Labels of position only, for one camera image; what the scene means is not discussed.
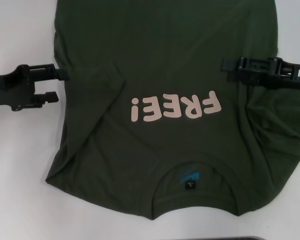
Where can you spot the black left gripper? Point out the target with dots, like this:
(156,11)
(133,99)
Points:
(15,87)

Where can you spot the dark green FREE t-shirt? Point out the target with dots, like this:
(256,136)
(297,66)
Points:
(165,50)

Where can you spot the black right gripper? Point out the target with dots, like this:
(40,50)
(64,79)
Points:
(295,80)

